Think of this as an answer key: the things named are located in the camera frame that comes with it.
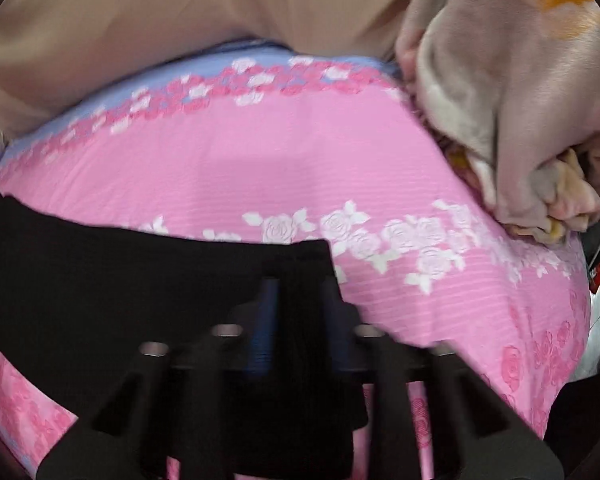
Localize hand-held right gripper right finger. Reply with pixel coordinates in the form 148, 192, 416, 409
327, 285, 567, 480

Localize pink floral bedsheet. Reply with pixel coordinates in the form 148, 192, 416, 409
0, 42, 593, 480

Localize beige quilt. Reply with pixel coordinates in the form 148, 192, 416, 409
0, 0, 431, 137

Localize black pants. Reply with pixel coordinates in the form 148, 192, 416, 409
0, 195, 371, 478

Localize plush floral blanket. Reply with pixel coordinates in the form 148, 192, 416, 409
397, 0, 600, 247

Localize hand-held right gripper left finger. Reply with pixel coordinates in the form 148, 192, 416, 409
37, 278, 282, 480

